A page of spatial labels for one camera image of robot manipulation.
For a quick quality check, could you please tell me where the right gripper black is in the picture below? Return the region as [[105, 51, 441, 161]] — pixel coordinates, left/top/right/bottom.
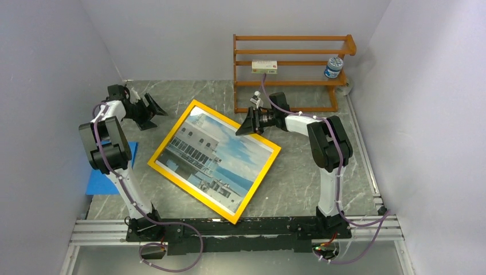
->
[[235, 107, 277, 138]]

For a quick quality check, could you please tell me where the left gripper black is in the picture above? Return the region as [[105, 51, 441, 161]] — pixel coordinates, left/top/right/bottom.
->
[[123, 93, 167, 131]]

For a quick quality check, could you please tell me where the building and sky photo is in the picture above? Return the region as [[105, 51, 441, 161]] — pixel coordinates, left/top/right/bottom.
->
[[155, 107, 275, 214]]

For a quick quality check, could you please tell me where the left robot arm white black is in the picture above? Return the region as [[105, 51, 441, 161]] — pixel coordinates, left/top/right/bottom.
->
[[79, 84, 167, 241]]

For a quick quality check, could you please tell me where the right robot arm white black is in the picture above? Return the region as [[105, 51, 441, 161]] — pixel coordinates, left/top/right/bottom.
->
[[236, 91, 353, 238]]

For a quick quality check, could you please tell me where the white red medicine box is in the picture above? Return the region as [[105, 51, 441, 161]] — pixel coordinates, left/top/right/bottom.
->
[[251, 60, 278, 74]]

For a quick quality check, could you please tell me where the orange wooden shelf rack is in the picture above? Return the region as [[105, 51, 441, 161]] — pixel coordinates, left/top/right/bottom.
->
[[233, 34, 357, 113]]

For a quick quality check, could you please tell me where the blue plastic board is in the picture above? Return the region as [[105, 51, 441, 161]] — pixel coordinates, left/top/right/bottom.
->
[[85, 141, 139, 196]]

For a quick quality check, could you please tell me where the clear tape roll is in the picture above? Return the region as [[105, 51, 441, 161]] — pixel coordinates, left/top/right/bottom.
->
[[336, 78, 354, 96]]

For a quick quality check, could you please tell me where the white blue jar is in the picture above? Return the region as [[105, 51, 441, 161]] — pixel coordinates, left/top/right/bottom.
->
[[324, 57, 344, 78]]

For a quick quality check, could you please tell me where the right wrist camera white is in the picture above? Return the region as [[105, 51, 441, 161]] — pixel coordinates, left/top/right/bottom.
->
[[250, 91, 264, 109]]

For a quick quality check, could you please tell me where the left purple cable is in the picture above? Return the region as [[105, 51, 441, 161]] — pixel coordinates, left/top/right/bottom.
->
[[92, 102, 204, 273]]

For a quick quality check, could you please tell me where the purple cable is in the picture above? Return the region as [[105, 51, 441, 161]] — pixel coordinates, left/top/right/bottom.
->
[[92, 102, 204, 273], [261, 73, 392, 265]]

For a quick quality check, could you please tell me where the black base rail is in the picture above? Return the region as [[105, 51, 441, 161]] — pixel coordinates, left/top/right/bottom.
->
[[125, 216, 351, 256]]

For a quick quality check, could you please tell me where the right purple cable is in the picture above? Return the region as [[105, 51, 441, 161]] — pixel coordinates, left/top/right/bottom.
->
[[261, 73, 392, 265]]

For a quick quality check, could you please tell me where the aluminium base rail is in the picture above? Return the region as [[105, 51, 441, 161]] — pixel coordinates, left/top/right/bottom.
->
[[60, 215, 415, 274]]

